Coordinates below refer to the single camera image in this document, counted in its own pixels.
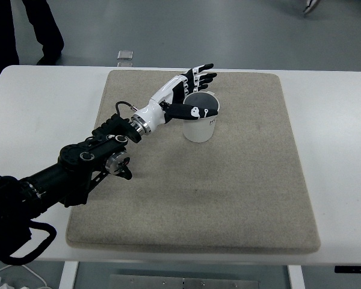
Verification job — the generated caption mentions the person in dark clothes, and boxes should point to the person in dark clothes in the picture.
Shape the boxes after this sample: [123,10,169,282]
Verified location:
[0,0,65,88]

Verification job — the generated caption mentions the white table leg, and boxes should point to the white table leg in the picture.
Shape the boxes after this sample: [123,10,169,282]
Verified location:
[58,261,79,289]
[287,265,306,289]

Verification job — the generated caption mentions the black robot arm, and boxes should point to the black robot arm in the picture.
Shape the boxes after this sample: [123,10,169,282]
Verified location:
[0,64,218,266]

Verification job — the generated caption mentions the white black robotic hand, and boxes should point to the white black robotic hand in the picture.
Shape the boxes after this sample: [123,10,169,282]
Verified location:
[131,63,218,132]

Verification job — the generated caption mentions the white plastic cup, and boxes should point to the white plastic cup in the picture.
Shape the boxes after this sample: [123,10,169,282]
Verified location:
[183,92,220,143]

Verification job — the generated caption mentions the white cable on floor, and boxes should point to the white cable on floor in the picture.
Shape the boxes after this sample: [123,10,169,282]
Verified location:
[0,263,49,289]

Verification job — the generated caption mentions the metal floor socket plate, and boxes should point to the metal floor socket plate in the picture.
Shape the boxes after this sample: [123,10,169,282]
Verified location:
[117,50,134,67]

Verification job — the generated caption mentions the black braided cable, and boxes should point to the black braided cable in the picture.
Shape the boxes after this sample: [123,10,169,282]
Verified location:
[0,221,57,266]

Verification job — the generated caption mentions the white table leg right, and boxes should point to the white table leg right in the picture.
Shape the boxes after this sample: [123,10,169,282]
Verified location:
[287,265,306,289]

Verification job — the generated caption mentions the beige felt mat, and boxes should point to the beige felt mat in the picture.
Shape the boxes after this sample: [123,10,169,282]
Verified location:
[66,72,321,254]

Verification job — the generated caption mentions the metal table base plate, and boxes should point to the metal table base plate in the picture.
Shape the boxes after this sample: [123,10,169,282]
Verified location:
[108,275,259,289]

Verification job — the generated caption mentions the white table leg left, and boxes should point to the white table leg left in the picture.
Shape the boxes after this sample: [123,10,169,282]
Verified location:
[58,261,79,289]

